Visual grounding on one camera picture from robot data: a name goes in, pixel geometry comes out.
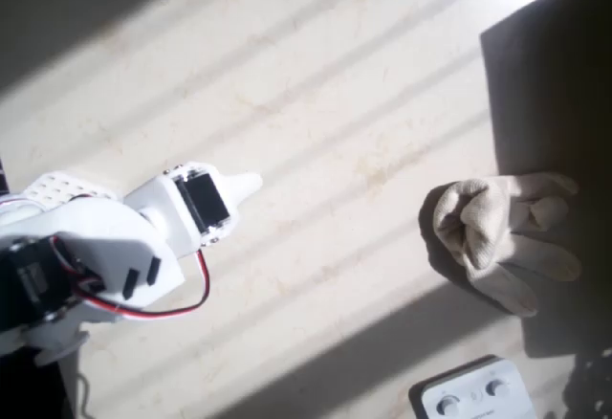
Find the black textured fabric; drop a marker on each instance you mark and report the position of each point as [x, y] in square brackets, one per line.
[593, 385]

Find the white device with two knobs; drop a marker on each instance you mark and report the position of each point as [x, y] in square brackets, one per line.
[471, 381]

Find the white knitted glove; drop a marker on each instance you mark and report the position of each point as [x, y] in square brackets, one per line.
[483, 232]

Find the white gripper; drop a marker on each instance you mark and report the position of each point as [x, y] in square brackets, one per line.
[207, 203]

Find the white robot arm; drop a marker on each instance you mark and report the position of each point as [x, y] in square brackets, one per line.
[95, 227]

